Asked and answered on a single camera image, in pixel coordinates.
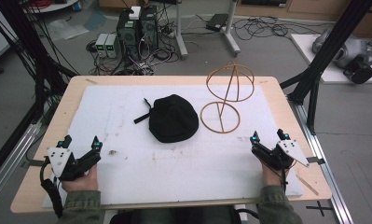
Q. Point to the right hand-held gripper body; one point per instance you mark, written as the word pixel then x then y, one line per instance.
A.
pixel 287 151

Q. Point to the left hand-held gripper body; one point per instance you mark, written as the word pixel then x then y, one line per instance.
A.
pixel 65 165

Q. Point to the black knit hat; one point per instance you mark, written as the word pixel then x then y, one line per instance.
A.
pixel 174 119

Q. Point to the person's left hand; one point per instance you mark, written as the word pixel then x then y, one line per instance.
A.
pixel 81 184

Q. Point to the person's right hand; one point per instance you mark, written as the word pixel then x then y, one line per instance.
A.
pixel 272 177

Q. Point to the thin wooden stick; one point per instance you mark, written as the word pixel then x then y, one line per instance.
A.
pixel 308 185

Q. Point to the light wooden table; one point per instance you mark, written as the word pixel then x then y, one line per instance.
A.
pixel 65 93

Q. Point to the white floor board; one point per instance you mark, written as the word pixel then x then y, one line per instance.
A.
pixel 329 73

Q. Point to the white foam mat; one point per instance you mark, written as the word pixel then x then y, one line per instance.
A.
pixel 174 168

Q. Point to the grey power supply unit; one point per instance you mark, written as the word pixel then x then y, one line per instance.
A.
pixel 111 45
pixel 101 45

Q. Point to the black headset device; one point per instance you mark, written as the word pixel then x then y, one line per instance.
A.
pixel 360 71

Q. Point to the grey headset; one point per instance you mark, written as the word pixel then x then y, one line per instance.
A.
pixel 348 51

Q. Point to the grey metal stand leg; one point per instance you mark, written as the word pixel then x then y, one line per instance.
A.
pixel 231 34
pixel 180 31

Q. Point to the clear plastic sheet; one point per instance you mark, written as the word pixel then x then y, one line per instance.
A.
pixel 67 29

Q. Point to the black computer tower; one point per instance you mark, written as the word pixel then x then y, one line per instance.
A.
pixel 149 28
pixel 129 34

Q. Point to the flat black box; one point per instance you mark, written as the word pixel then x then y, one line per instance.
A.
pixel 217 21

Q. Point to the round white table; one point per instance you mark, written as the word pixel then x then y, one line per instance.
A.
pixel 53 6

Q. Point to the white box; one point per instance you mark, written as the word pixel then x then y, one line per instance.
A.
pixel 135 12

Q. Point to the aluminium rail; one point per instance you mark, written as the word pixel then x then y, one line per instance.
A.
pixel 9 165
pixel 326 174

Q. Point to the black metal frame strut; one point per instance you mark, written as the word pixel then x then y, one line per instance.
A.
pixel 326 49

